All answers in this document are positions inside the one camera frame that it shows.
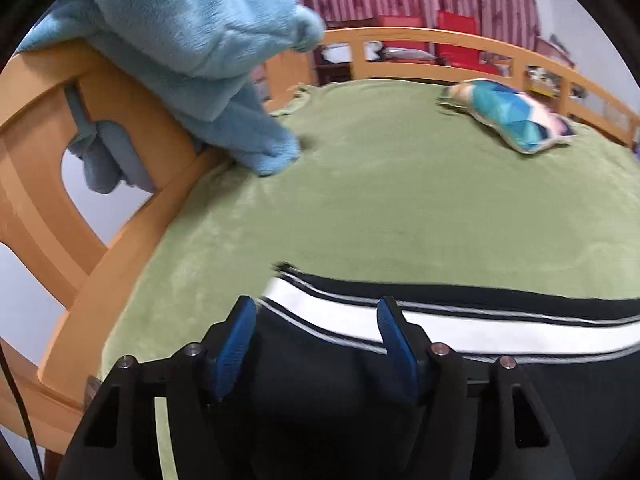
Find green fleece bed blanket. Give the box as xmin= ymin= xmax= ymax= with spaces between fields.
xmin=98 ymin=78 xmax=640 ymax=480

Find colourful geometric pillow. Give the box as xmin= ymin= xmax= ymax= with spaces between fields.
xmin=438 ymin=78 xmax=574 ymax=155

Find right red chair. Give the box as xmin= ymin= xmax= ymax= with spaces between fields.
xmin=433 ymin=10 xmax=501 ymax=77

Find red chair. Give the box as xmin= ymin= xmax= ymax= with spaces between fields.
xmin=433 ymin=10 xmax=501 ymax=77
xmin=372 ymin=14 xmax=432 ymax=64

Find left red chair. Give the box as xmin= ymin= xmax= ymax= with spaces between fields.
xmin=372 ymin=14 xmax=432 ymax=64

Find wooden bed frame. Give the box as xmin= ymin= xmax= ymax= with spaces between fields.
xmin=1 ymin=27 xmax=639 ymax=458

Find black cable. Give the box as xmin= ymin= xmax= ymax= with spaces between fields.
xmin=0 ymin=339 xmax=47 ymax=480

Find black pants with white stripe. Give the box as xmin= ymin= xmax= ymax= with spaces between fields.
xmin=169 ymin=261 xmax=640 ymax=480

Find light blue plush blanket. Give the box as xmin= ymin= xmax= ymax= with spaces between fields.
xmin=20 ymin=0 xmax=324 ymax=177

